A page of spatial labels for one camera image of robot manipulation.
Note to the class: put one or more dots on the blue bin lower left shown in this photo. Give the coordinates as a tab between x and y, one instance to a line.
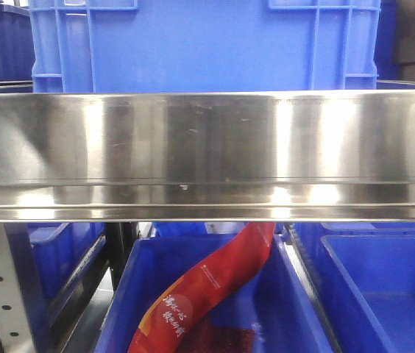
63	252

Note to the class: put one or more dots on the large blue crate on shelf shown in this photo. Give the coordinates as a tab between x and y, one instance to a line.
202	46

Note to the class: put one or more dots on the blue bin lower centre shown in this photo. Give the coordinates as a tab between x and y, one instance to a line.
271	313

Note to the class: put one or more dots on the blue bin lower right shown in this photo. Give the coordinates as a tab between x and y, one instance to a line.
364	275

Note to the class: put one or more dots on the red printed package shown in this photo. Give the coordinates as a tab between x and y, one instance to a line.
194	294

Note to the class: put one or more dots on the stainless steel shelf rail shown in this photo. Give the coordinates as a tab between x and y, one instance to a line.
336	155

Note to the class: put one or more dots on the blue bin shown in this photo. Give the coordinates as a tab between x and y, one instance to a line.
271	313
63	252
364	275

